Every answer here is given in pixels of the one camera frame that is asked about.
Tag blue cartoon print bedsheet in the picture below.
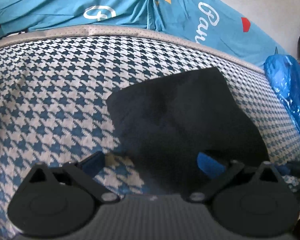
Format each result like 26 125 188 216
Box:
0 0 285 67

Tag blue plastic bag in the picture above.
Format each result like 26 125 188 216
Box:
264 54 300 134

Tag black t-shirt white stripes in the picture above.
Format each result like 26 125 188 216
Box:
106 67 269 194

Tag houndstooth blue white blanket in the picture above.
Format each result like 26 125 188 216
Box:
0 25 300 239

